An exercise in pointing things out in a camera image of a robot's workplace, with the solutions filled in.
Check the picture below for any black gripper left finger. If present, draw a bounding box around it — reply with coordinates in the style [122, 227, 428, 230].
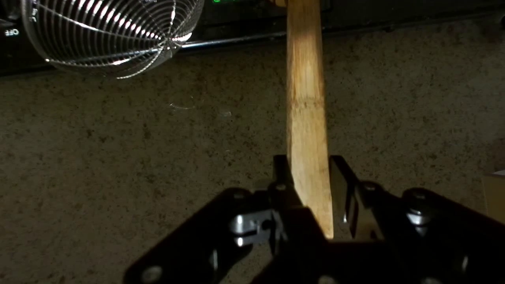
[124, 153, 326, 284]

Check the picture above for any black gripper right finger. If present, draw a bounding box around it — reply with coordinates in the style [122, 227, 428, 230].
[326, 154, 505, 284]

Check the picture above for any wooden spoon with holed handle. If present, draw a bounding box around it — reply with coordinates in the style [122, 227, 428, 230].
[285, 0, 337, 241]

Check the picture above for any black electric stove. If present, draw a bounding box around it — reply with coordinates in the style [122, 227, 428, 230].
[0, 0, 505, 77]

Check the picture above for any wire mesh skimmer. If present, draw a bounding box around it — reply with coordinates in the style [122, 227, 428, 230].
[21, 0, 207, 80]

